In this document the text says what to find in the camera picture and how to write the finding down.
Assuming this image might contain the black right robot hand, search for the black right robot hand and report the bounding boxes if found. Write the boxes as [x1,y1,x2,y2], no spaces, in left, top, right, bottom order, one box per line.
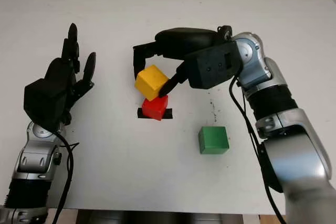
[132,25,233,98]

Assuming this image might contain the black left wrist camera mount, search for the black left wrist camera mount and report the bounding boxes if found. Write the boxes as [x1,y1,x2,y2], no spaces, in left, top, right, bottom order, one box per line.
[23,78,73,131]

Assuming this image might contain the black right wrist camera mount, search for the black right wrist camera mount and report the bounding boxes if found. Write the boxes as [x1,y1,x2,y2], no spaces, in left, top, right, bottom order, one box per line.
[183,41,242,90]

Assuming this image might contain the green wooden block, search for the green wooden block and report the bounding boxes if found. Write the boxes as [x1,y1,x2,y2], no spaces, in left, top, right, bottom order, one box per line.
[197,126,230,155]

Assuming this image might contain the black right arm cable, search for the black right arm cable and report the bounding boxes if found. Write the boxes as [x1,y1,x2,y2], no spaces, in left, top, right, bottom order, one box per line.
[229,76,287,224]

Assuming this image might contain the dark robot torso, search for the dark robot torso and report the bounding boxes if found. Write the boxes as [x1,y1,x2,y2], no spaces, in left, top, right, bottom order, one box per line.
[76,208,245,224]

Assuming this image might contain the black tape strip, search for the black tape strip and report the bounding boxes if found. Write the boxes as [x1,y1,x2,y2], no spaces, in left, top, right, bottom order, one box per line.
[137,108,173,120]

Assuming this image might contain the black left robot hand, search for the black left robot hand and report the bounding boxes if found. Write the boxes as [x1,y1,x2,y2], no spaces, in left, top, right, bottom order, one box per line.
[46,23,97,125]

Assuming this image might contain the red wooden block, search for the red wooden block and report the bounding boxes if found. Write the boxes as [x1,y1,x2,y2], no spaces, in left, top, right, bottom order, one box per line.
[141,95,169,122]

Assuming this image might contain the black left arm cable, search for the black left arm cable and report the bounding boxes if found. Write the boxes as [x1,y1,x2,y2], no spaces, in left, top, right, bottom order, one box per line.
[51,129,80,224]

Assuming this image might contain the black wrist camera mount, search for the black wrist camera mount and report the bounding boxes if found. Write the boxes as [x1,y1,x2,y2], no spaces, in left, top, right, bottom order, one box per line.
[183,41,242,90]
[23,78,73,131]

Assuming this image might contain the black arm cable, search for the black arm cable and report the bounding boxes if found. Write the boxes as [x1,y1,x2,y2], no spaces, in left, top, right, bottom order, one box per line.
[51,129,80,224]
[229,76,287,224]

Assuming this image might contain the yellow wooden block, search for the yellow wooden block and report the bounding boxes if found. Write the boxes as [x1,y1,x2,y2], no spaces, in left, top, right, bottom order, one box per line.
[134,65,170,101]

